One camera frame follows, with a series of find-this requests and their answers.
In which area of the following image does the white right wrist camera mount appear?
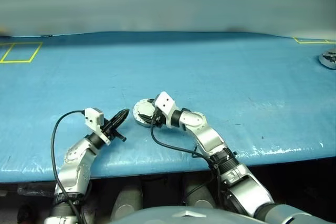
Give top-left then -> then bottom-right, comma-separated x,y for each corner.
153,91 -> 177,130

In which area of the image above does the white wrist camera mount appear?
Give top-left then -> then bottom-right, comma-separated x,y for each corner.
153,91 -> 177,130
83,107 -> 112,146

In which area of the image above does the silver round motor lid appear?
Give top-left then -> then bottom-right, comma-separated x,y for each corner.
133,99 -> 156,121

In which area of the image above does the blue table cover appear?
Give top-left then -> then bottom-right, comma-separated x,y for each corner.
0,31 -> 336,184

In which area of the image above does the silver motor part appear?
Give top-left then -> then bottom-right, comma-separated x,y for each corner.
318,48 -> 336,70

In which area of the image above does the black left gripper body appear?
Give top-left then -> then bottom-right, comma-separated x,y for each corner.
100,119 -> 128,143

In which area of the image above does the yellow tape rectangle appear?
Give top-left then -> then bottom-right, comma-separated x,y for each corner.
293,37 -> 336,45
0,41 -> 44,64

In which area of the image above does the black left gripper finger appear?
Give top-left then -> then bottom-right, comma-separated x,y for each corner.
111,110 -> 130,131
107,108 -> 130,128

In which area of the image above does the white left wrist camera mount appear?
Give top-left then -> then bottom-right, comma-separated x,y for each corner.
83,107 -> 112,146

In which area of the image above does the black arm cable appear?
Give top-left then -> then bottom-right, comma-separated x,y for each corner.
150,118 -> 224,190
51,110 -> 89,224

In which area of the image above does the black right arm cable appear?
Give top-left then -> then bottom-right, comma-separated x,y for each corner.
150,118 -> 224,190

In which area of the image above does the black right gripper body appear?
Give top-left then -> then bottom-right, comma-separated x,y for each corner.
150,107 -> 166,129

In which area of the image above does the silver robot torso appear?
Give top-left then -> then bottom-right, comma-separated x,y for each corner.
109,202 -> 336,224

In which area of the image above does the grey rounded cylinder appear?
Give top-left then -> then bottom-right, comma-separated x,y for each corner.
111,182 -> 144,222
183,178 -> 217,209

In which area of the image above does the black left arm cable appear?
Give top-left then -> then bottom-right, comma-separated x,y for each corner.
51,110 -> 89,224

